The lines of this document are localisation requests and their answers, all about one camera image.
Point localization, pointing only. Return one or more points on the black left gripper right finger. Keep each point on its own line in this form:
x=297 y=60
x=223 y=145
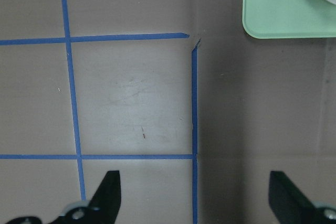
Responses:
x=289 y=204

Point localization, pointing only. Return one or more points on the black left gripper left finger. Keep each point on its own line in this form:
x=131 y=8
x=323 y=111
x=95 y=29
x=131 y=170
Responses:
x=102 y=208

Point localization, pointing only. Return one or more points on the light green plastic tray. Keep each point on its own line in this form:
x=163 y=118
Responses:
x=273 y=19

